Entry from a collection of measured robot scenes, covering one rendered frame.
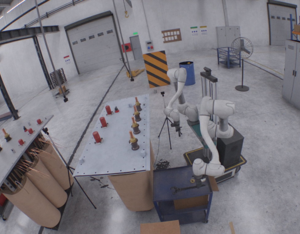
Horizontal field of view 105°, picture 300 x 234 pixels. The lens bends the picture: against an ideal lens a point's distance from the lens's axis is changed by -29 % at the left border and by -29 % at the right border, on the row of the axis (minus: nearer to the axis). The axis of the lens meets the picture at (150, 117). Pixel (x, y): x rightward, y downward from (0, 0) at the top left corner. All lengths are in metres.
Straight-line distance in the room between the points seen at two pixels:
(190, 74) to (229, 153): 4.57
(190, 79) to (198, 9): 10.04
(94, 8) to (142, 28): 9.66
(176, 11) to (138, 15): 8.80
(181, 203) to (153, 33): 5.92
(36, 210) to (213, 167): 2.43
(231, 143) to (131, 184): 1.46
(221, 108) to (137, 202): 1.61
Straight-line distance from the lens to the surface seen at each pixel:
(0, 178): 2.21
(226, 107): 1.44
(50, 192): 2.97
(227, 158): 2.62
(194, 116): 2.38
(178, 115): 2.20
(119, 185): 2.00
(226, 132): 1.94
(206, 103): 1.47
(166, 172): 2.00
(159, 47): 6.71
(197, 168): 1.46
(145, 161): 1.49
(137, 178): 1.89
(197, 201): 2.03
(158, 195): 1.82
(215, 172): 1.46
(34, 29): 13.98
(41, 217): 2.88
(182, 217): 2.49
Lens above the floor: 2.41
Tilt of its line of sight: 30 degrees down
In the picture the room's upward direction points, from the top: 13 degrees counter-clockwise
